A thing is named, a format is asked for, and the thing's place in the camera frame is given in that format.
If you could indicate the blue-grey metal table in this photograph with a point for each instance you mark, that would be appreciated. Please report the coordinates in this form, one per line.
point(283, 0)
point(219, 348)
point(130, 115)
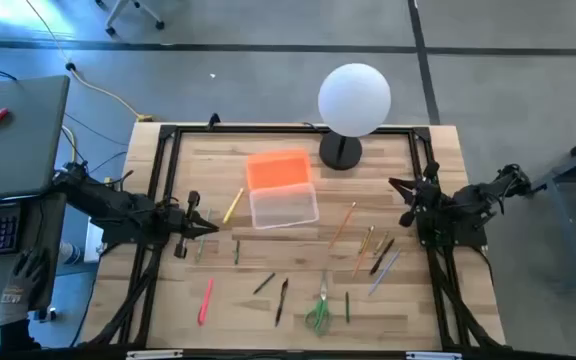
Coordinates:
point(568, 200)

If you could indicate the person's forearm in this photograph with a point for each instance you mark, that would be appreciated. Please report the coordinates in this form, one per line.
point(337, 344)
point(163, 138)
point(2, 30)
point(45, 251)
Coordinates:
point(15, 337)

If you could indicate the short green pencil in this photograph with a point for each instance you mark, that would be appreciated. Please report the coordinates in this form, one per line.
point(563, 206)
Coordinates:
point(237, 252)

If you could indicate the white globe lamp black base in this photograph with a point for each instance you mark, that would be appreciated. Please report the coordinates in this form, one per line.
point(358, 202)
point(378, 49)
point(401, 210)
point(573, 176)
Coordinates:
point(354, 100)

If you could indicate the thick black pen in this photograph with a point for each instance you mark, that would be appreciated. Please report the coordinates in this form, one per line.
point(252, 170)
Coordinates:
point(382, 256)

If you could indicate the dark green pencil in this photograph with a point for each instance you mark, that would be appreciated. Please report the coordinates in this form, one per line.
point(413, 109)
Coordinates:
point(347, 307)

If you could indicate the yellow pen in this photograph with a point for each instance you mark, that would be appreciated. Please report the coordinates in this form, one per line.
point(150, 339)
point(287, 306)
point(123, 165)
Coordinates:
point(233, 205)

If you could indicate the orange pencil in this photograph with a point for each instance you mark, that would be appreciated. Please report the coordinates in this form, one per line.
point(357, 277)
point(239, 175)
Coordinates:
point(362, 257)
point(342, 225)

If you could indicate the long black pen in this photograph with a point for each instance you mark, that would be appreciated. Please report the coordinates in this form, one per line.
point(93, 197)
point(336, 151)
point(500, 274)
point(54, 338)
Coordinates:
point(281, 302)

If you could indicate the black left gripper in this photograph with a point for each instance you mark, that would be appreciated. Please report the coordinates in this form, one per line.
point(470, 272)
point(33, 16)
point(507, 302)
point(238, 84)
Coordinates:
point(180, 222)

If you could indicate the tan pencil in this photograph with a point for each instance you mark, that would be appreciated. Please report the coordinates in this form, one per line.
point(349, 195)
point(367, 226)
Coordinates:
point(381, 243)

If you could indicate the person's hand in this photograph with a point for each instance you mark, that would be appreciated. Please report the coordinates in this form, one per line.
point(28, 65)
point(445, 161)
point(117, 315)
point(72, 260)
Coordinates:
point(28, 280)

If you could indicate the orange-lidded clear pencil box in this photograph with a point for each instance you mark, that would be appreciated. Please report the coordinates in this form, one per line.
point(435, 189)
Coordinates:
point(278, 170)

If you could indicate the pale grey pencil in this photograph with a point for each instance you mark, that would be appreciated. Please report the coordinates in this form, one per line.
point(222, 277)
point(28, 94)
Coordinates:
point(385, 271)

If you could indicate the pink pen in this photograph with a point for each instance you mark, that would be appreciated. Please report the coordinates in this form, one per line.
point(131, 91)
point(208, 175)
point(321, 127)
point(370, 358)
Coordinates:
point(206, 301)

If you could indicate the black aluminium table frame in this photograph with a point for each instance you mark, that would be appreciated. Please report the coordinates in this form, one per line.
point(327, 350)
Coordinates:
point(293, 129)

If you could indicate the office chair base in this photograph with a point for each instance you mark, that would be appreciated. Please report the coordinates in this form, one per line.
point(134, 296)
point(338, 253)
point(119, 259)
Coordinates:
point(133, 10)

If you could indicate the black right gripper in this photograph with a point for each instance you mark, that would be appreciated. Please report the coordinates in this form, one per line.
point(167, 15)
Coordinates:
point(428, 197)

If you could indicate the short dark pencil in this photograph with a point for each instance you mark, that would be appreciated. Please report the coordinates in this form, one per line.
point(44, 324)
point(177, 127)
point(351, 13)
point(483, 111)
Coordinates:
point(264, 283)

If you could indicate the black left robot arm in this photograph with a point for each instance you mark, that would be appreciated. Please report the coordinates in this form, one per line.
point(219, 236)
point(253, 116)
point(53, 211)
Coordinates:
point(108, 205)

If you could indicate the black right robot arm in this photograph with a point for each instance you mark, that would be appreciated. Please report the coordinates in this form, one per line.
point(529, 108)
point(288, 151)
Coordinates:
point(473, 197)

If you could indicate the light green pencil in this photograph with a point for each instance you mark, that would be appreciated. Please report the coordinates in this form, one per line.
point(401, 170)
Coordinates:
point(200, 251)

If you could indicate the yellow-green pencil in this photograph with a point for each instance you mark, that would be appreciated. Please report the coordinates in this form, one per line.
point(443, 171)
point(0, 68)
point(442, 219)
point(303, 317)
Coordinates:
point(364, 241)

